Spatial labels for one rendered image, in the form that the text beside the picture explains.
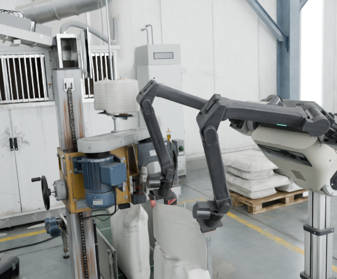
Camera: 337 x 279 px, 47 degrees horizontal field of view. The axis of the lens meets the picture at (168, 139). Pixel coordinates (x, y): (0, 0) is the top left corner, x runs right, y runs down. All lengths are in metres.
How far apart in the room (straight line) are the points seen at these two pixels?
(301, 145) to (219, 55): 5.58
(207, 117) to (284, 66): 6.68
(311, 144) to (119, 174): 0.84
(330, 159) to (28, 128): 3.63
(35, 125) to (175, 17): 3.20
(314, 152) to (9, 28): 3.40
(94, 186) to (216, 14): 5.65
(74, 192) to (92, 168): 0.24
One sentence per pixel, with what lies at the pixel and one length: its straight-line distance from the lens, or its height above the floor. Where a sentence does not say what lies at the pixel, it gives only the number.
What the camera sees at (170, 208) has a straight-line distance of 2.02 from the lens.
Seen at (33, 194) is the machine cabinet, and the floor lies 0.40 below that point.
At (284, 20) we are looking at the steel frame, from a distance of 7.94.
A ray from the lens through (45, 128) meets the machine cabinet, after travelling 4.71.
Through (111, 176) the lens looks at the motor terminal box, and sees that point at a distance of 1.76.
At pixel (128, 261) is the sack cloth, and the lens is 2.57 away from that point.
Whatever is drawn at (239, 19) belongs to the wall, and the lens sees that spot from 7.42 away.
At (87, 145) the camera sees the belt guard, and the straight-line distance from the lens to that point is 1.79.
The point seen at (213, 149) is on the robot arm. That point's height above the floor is 1.44.
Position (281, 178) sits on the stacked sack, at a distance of 5.00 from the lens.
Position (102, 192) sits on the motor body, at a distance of 1.86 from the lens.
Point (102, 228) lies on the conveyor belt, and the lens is 3.56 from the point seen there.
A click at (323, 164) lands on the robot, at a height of 1.31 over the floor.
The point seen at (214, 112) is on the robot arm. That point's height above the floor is 1.57.
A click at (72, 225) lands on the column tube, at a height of 0.94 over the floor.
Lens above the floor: 1.70
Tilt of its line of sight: 9 degrees down
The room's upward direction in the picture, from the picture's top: 3 degrees counter-clockwise
